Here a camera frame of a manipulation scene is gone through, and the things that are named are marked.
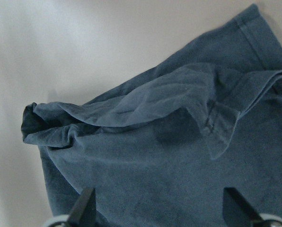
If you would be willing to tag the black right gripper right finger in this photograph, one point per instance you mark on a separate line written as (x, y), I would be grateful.
(236, 210)

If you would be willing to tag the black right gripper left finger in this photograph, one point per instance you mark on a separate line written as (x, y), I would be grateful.
(83, 213)

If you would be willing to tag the black printed t-shirt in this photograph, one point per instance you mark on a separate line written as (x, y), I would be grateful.
(160, 148)

